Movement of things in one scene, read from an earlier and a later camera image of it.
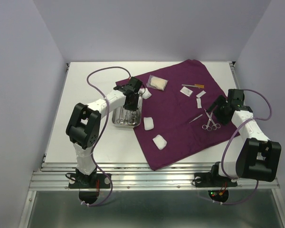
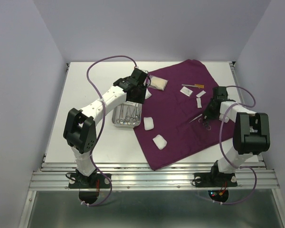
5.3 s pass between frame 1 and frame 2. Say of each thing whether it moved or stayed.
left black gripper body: moved
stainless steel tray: stayed
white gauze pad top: stayed
